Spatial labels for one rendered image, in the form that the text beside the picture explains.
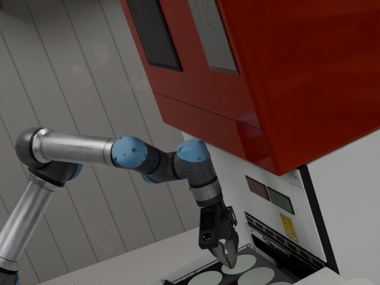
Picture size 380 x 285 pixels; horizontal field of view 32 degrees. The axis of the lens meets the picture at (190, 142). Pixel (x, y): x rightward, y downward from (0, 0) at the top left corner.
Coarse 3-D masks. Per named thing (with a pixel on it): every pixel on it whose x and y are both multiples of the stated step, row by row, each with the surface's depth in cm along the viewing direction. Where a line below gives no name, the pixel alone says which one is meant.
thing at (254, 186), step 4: (248, 180) 182; (252, 180) 179; (248, 184) 184; (252, 184) 181; (256, 184) 178; (260, 184) 175; (252, 188) 182; (256, 188) 179; (260, 188) 176; (264, 188) 173; (256, 192) 180; (260, 192) 178; (264, 192) 175; (264, 196) 176
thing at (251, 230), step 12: (252, 228) 194; (252, 240) 198; (264, 240) 188; (276, 240) 182; (264, 252) 193; (288, 252) 174; (276, 264) 187; (288, 264) 182; (300, 264) 169; (312, 264) 165; (300, 276) 175
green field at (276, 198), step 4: (272, 192) 169; (272, 196) 170; (276, 196) 168; (280, 196) 165; (272, 200) 172; (276, 200) 169; (280, 200) 166; (284, 200) 164; (288, 200) 161; (280, 204) 167; (284, 204) 165; (288, 204) 162; (284, 208) 166; (288, 208) 163
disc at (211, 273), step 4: (204, 272) 188; (208, 272) 187; (212, 272) 186; (216, 272) 186; (196, 276) 187; (200, 276) 186; (204, 276) 186; (208, 276) 185; (212, 276) 184; (216, 276) 183; (220, 276) 183; (192, 280) 185; (196, 280) 185; (200, 280) 184; (204, 280) 183; (208, 280) 183; (212, 280) 182; (216, 280) 181; (220, 280) 180; (188, 284) 184; (192, 284) 183; (196, 284) 183; (200, 284) 182; (204, 284) 181; (208, 284) 181; (212, 284) 180; (216, 284) 179
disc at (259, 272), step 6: (252, 270) 180; (258, 270) 179; (264, 270) 178; (270, 270) 177; (246, 276) 178; (252, 276) 177; (258, 276) 176; (264, 276) 175; (270, 276) 174; (240, 282) 176; (246, 282) 175; (252, 282) 174; (258, 282) 173; (264, 282) 172
